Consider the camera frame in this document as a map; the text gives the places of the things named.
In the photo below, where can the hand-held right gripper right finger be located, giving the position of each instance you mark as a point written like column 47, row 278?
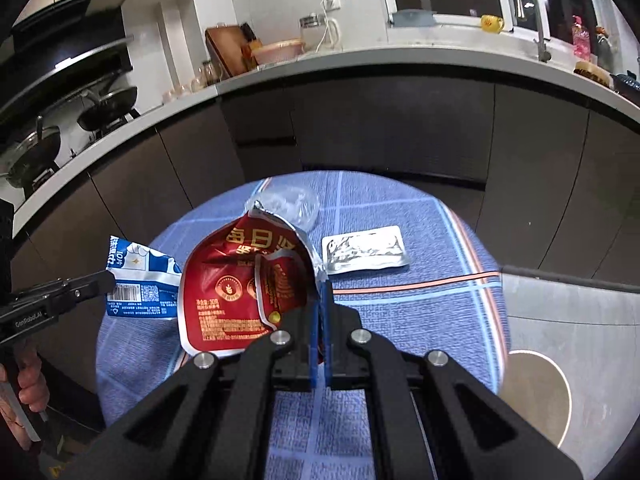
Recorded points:
column 328, row 345

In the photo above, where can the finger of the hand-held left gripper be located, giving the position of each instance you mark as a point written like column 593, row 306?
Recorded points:
column 90, row 284

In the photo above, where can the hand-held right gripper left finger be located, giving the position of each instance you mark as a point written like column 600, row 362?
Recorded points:
column 314, row 345

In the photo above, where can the blue and white snack bag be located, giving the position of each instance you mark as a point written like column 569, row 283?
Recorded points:
column 145, row 280

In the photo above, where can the red foil snack bag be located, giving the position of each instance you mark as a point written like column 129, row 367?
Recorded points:
column 220, row 290

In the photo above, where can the person's left hand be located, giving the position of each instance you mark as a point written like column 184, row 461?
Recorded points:
column 32, row 385

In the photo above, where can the blue plaid tablecloth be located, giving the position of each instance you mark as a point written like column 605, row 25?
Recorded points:
column 400, row 320

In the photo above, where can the silver foil packet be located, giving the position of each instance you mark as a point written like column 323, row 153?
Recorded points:
column 365, row 250

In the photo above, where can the clear plastic wrapper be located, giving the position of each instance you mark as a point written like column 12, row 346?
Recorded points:
column 295, row 205

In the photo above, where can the black wok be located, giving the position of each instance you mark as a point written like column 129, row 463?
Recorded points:
column 32, row 152

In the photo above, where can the gas stove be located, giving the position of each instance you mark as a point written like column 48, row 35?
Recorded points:
column 117, row 121

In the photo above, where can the black frying pan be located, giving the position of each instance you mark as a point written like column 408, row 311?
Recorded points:
column 107, row 107

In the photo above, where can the small glass cup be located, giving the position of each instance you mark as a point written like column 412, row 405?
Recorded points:
column 183, row 89
column 171, row 94
column 197, row 80

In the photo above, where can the round beige stool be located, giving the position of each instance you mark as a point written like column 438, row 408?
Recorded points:
column 535, row 400

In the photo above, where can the black range hood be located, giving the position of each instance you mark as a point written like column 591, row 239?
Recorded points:
column 65, row 60

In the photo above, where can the dark kitchen counter cabinet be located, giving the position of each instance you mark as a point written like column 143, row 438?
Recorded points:
column 400, row 120

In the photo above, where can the glass teapot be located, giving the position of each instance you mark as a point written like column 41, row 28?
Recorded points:
column 209, row 71

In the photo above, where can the wooden cutting board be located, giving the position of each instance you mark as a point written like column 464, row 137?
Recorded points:
column 225, row 50

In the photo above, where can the pink bowl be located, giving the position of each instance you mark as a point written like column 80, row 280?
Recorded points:
column 277, row 52

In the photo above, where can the knife block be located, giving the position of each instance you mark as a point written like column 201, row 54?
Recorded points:
column 249, row 35

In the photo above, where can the yellow mug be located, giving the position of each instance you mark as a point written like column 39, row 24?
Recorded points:
column 491, row 23

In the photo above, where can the metal faucet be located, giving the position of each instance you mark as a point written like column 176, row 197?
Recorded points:
column 541, row 45

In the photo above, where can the round wooden container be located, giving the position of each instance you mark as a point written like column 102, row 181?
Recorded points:
column 592, row 72

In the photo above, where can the pink bottle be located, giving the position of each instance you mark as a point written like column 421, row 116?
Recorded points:
column 581, row 40

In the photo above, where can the dark blue pot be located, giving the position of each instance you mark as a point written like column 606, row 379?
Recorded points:
column 627, row 85

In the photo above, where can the white wall outlet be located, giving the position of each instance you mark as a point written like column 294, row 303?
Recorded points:
column 331, row 2

